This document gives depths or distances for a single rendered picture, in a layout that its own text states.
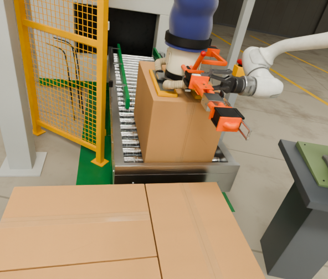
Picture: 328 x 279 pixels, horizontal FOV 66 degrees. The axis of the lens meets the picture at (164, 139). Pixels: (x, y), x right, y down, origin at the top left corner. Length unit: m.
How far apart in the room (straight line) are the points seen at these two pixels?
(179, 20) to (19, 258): 1.14
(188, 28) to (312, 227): 1.17
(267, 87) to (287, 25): 11.57
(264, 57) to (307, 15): 11.66
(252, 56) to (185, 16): 0.37
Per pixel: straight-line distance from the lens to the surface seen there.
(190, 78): 1.10
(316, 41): 1.24
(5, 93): 1.94
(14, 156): 2.21
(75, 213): 1.18
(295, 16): 12.82
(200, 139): 1.38
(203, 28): 1.26
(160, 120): 1.25
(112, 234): 1.11
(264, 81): 1.25
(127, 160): 1.45
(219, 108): 0.86
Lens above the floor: 1.44
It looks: 33 degrees down
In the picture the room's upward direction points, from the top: 10 degrees clockwise
